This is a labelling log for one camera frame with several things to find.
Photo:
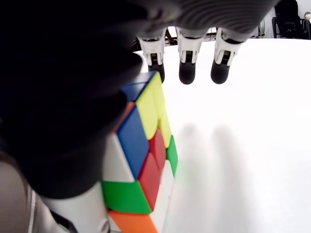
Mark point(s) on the black office chair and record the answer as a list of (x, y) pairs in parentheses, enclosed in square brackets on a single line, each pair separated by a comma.
[(289, 19)]

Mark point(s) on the multicoloured Rubik's cube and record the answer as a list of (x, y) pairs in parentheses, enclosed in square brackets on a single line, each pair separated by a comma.
[(138, 145)]

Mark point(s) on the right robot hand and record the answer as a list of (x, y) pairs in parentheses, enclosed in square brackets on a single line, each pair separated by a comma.
[(60, 85)]

